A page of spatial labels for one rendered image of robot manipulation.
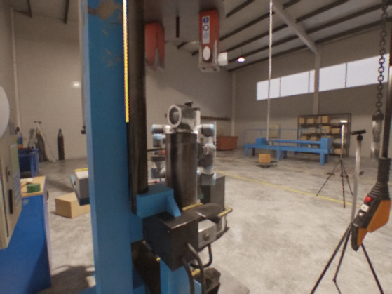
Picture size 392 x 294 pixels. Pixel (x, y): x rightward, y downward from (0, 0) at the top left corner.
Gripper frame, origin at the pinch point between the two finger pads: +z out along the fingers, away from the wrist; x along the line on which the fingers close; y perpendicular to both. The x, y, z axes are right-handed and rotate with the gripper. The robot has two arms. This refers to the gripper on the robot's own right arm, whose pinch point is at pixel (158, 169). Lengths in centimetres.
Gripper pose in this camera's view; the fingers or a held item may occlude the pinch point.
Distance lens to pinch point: 182.4
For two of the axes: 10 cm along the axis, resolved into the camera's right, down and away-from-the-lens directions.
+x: -7.8, 0.5, -6.2
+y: -6.2, -0.7, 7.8
